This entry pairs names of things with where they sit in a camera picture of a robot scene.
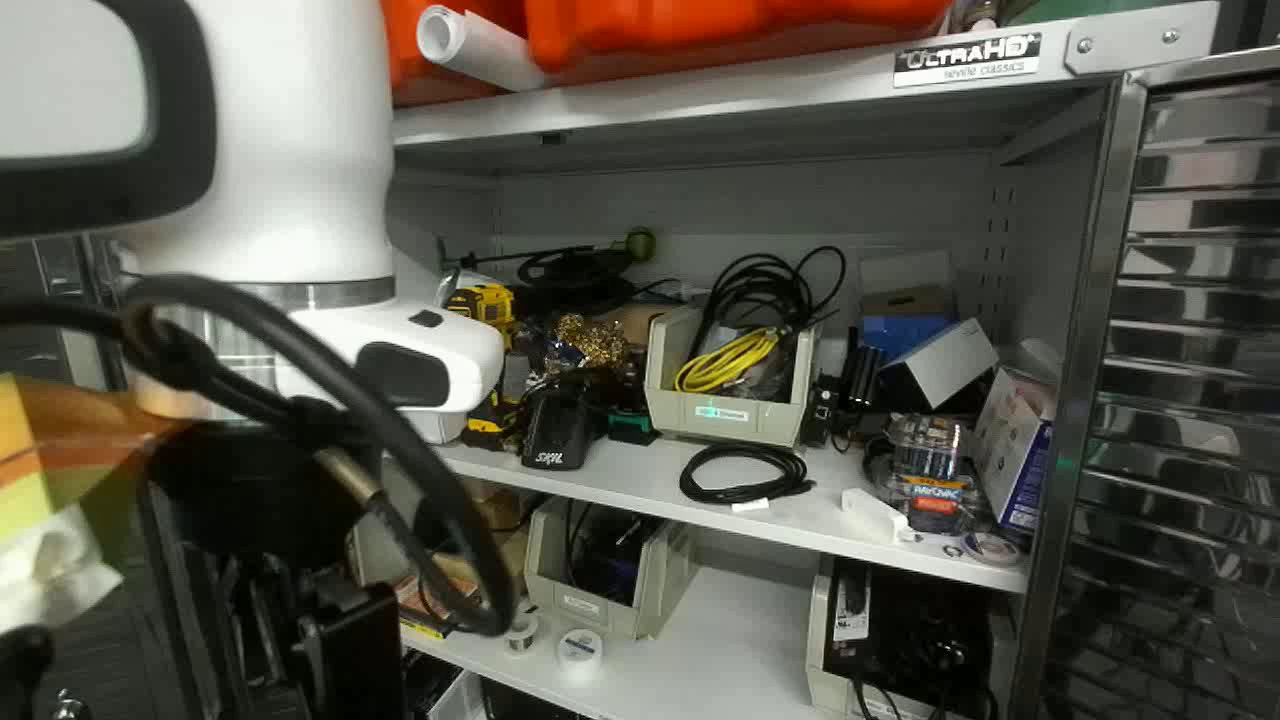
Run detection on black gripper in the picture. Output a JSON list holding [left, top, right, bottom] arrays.
[[146, 428, 407, 720]]

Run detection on white and blue box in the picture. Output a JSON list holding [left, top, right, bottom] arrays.
[[968, 368, 1060, 541]]

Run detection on yellow black power drill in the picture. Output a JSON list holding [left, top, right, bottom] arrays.
[[444, 278, 526, 451]]

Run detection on black battery charger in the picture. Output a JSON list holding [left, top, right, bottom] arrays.
[[515, 376, 613, 478]]

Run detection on beige storage bin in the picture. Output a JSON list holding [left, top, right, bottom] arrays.
[[518, 496, 700, 646]]

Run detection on gold metallic item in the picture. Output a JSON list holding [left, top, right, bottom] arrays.
[[546, 308, 640, 380]]

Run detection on small green item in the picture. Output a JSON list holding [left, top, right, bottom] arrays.
[[604, 408, 660, 447]]

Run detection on small orange case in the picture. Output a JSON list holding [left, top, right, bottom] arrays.
[[375, 0, 534, 114]]

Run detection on white paper roll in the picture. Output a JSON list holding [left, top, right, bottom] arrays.
[[411, 0, 551, 96]]

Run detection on grey metal shelf cabinet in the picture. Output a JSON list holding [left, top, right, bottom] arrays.
[[379, 0, 1280, 720]]

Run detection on large orange case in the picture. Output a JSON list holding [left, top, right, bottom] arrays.
[[518, 0, 957, 78]]

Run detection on battery pack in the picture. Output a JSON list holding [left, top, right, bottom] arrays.
[[887, 408, 973, 541]]

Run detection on white folded cardboard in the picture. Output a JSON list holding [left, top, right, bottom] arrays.
[[894, 314, 1003, 411]]

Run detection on diamond plate cabinet door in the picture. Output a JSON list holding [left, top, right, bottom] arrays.
[[1022, 45, 1280, 720]]

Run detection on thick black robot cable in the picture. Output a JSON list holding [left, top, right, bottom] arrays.
[[0, 272, 524, 639]]

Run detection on tangled black wires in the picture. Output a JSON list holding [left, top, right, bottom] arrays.
[[507, 227, 663, 319]]

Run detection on beige cable box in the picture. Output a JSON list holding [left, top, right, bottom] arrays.
[[640, 305, 820, 451]]

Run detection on yellow cable bundle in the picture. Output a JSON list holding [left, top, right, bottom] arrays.
[[669, 325, 787, 402]]

